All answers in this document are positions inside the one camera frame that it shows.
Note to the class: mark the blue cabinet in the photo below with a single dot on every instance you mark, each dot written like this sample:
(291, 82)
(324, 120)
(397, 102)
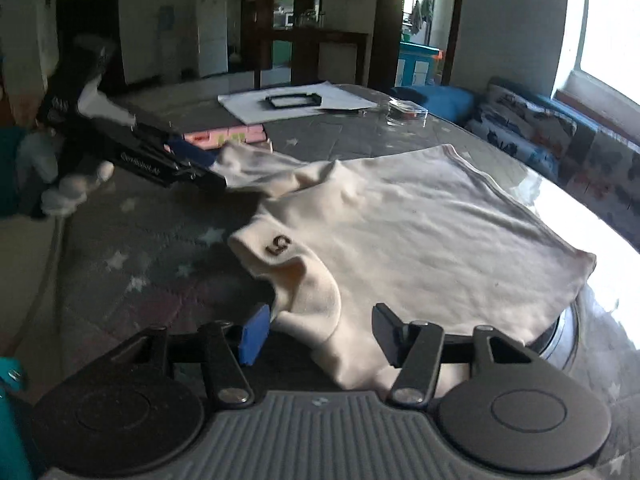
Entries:
(417, 62)

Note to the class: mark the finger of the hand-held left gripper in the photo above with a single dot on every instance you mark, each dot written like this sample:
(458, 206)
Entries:
(150, 167)
(192, 152)

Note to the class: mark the bright window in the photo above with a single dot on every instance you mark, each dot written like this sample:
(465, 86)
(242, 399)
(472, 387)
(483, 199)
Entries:
(612, 25)

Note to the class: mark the black rectangular frame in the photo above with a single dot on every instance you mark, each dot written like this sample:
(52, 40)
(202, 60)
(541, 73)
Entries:
(270, 102)

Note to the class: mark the person's left forearm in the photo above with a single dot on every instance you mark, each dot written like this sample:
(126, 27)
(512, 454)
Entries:
(37, 157)

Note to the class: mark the clear plastic box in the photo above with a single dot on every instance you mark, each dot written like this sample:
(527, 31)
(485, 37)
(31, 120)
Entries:
(407, 110)

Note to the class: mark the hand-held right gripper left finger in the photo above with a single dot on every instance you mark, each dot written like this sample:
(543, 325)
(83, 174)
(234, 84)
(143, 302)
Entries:
(256, 334)

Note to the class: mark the blue cushion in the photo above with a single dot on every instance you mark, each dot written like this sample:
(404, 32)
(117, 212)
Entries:
(440, 102)

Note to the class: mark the white refrigerator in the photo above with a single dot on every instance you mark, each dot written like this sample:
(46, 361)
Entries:
(212, 35)

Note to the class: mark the person's left hand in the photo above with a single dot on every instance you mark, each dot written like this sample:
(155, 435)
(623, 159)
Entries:
(75, 192)

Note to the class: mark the teal plastic object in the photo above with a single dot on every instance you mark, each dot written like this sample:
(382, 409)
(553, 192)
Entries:
(15, 420)

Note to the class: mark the dark wooden cabinet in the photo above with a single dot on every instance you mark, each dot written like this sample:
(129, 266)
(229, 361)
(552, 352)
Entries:
(310, 47)

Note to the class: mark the hanging clothes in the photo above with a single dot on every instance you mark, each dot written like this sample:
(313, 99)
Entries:
(422, 12)

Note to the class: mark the patterned sofa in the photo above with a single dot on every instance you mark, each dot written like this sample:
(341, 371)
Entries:
(610, 170)

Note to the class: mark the white paper sheet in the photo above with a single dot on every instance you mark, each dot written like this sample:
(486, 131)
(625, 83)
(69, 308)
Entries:
(240, 102)

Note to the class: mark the patterned pillow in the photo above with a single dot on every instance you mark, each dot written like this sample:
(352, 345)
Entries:
(525, 130)

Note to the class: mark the pink box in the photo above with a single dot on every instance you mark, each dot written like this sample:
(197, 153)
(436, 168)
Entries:
(225, 136)

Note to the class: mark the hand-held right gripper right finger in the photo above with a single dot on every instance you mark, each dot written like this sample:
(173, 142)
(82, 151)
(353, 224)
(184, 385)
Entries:
(386, 336)

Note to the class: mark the cream shirt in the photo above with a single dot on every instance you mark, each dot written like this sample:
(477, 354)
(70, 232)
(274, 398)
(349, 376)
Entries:
(400, 220)

